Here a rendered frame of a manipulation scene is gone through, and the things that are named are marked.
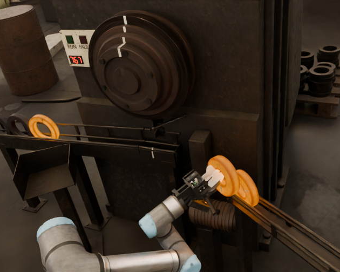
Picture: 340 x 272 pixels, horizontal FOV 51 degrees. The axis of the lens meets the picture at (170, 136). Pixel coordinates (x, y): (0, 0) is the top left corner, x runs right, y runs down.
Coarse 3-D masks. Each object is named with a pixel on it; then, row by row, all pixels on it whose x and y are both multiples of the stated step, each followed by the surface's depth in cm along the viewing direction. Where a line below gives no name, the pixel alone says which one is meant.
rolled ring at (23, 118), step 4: (12, 116) 208; (16, 116) 207; (20, 116) 208; (24, 116) 209; (8, 120) 212; (12, 120) 211; (16, 120) 209; (20, 120) 207; (24, 120) 207; (28, 120) 208; (8, 124) 215; (12, 124) 215; (24, 124) 208; (28, 124) 208; (12, 128) 216; (16, 128) 218; (28, 128) 209; (12, 132) 218; (16, 132) 217; (20, 132) 218; (28, 132) 211; (32, 136) 212
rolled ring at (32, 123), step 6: (30, 120) 203; (36, 120) 201; (42, 120) 199; (48, 120) 199; (30, 126) 206; (36, 126) 208; (48, 126) 200; (54, 126) 200; (36, 132) 208; (54, 132) 201
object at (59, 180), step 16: (32, 160) 187; (48, 160) 189; (64, 160) 191; (16, 176) 172; (32, 176) 189; (48, 176) 186; (64, 176) 182; (32, 192) 178; (48, 192) 175; (64, 192) 186; (64, 208) 191; (80, 224) 204; (96, 240) 223
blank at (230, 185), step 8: (216, 160) 130; (224, 160) 128; (216, 168) 132; (224, 168) 127; (232, 168) 126; (224, 176) 129; (232, 176) 126; (224, 184) 134; (232, 184) 126; (224, 192) 134; (232, 192) 128
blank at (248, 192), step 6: (240, 174) 139; (246, 174) 138; (240, 180) 139; (246, 180) 136; (252, 180) 136; (240, 186) 146; (246, 186) 136; (252, 186) 136; (240, 192) 145; (246, 192) 138; (252, 192) 135; (246, 198) 140; (252, 198) 136; (258, 198) 137; (252, 204) 138
